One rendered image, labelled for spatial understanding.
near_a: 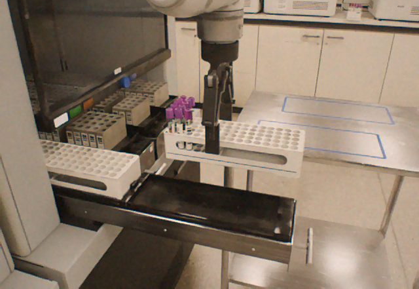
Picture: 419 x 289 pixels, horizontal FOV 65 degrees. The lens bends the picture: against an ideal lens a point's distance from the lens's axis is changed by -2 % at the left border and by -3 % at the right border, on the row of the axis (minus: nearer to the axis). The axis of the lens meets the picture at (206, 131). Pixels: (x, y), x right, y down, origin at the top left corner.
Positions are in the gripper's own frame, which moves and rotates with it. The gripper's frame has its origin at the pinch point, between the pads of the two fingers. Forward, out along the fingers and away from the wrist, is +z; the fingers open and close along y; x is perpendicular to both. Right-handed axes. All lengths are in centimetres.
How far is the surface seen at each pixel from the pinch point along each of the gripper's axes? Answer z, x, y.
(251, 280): 64, -7, 16
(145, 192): 11.1, 13.5, -11.4
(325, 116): 10.1, -23.9, 40.0
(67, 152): 5.2, 34.1, -9.8
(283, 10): -2, 8, 218
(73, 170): 4.8, 27.1, -16.4
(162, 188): 11.2, 10.7, -8.7
